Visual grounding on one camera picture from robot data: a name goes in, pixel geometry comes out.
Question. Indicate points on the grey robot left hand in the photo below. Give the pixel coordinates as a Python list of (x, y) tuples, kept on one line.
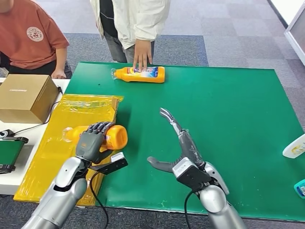
[(89, 142)]

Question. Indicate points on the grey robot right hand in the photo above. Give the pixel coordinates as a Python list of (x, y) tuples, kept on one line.
[(190, 148)]

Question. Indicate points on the person's hand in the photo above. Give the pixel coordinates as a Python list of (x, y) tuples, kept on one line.
[(58, 75), (142, 52)]

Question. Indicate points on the orange bottle with blue label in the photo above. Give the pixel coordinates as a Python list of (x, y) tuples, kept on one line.
[(117, 137), (142, 77)]

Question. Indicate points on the person's forearm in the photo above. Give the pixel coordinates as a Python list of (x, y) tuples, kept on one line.
[(61, 58)]

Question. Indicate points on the ribbed grey left robot arm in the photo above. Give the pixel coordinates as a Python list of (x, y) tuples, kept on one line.
[(62, 192)]

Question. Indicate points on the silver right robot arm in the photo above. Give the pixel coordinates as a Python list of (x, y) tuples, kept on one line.
[(219, 205)]

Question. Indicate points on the white plastic bottle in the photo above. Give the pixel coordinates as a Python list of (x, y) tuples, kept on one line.
[(297, 148)]

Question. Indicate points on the person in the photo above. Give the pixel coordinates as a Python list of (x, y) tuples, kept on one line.
[(135, 19), (28, 34)]

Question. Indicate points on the green table mat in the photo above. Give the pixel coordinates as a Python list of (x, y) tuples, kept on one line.
[(214, 126)]

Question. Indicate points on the brown cardboard box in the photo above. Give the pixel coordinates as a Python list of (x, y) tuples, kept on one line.
[(23, 98)]

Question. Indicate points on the yellow film wrapped cardboard sheet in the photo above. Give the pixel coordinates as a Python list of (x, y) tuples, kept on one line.
[(47, 170)]

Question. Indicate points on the white side table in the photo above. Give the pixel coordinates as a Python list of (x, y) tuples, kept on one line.
[(28, 151)]

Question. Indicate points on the small black device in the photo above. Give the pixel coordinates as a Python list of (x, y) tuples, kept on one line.
[(6, 133)]

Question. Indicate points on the green tray with black rim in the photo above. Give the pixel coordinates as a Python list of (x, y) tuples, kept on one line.
[(9, 151)]

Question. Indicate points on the teal plastic container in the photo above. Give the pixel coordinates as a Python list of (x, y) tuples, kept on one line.
[(300, 189)]

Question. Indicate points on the white framed sign board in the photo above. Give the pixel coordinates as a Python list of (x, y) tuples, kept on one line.
[(297, 34)]

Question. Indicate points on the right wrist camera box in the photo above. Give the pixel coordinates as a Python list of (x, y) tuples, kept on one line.
[(190, 175)]

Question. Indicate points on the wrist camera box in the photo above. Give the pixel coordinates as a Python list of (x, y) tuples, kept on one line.
[(190, 175), (114, 164)]

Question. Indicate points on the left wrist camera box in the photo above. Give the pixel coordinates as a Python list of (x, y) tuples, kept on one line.
[(114, 164)]

